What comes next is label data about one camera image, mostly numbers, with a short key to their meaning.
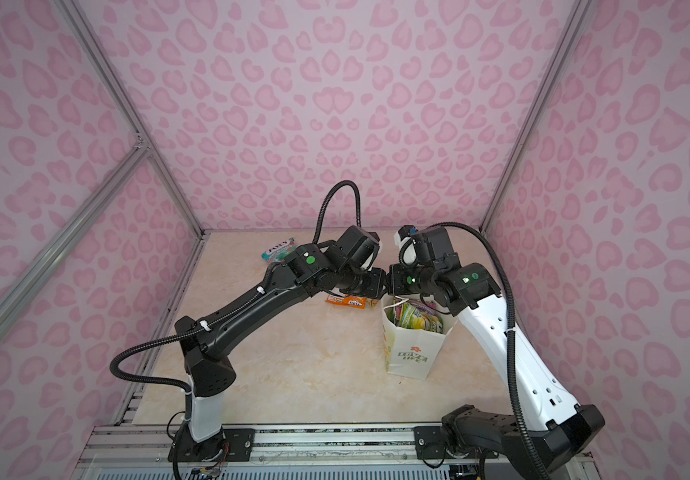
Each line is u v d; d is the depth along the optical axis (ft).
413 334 2.21
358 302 3.16
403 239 2.04
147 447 2.46
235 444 2.41
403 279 2.00
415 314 2.56
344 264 1.76
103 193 2.51
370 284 2.08
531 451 1.12
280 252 3.60
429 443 2.42
